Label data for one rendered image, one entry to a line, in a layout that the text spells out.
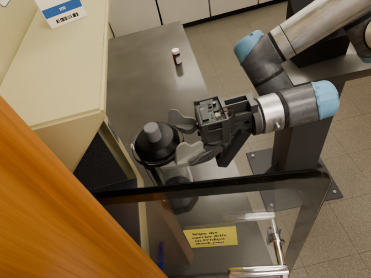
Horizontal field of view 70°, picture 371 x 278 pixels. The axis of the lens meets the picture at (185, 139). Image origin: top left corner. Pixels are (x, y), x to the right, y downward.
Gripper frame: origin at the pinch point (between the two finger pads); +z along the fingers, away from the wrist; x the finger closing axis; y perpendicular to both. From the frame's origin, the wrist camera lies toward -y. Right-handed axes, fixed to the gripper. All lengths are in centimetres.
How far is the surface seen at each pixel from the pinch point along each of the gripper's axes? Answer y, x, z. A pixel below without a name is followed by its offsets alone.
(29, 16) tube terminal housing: 28.2, -6.1, 11.7
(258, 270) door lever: -2.5, 25.8, -11.1
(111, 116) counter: -29, -49, 23
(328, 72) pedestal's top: -30, -42, -65
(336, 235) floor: -124, -9, -73
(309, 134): -71, -45, -66
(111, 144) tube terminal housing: -8.5, -13.3, 14.6
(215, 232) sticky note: 2.8, 20.8, -6.4
